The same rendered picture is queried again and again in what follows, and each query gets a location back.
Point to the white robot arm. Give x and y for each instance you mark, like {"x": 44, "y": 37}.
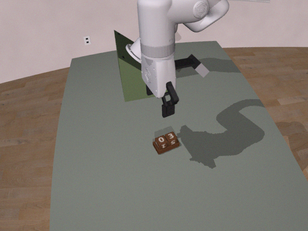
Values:
{"x": 158, "y": 23}

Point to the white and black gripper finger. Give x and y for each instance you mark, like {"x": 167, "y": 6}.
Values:
{"x": 168, "y": 107}
{"x": 148, "y": 91}

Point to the brown wooden number cube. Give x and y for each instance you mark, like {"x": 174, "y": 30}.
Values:
{"x": 161, "y": 142}
{"x": 171, "y": 138}

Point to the brown wooden tray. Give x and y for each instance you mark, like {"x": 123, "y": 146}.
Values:
{"x": 167, "y": 148}

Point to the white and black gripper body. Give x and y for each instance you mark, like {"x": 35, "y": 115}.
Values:
{"x": 156, "y": 72}

